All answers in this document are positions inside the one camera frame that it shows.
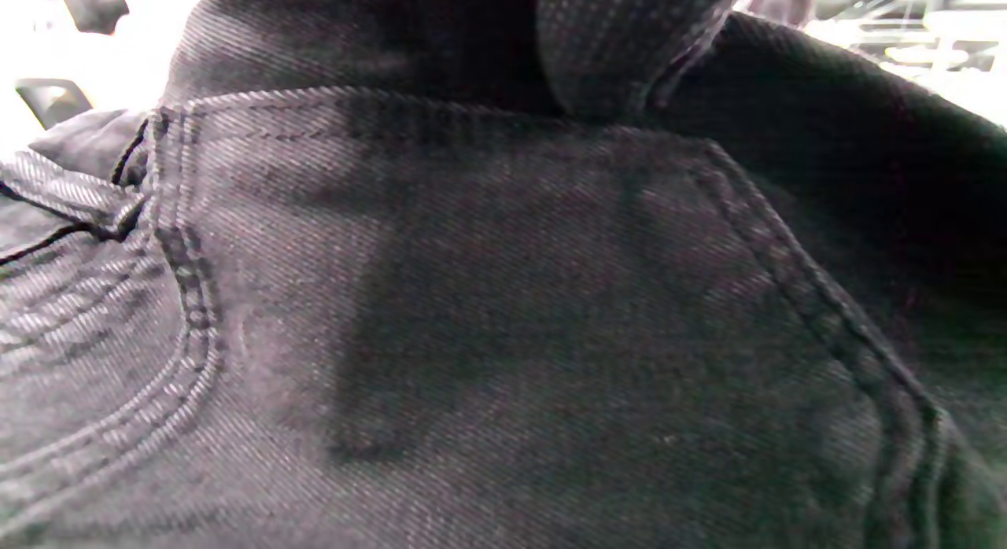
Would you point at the person's left hand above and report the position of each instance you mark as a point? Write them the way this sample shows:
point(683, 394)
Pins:
point(621, 46)

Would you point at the black denim trousers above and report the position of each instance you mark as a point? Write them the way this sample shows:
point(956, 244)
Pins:
point(472, 337)

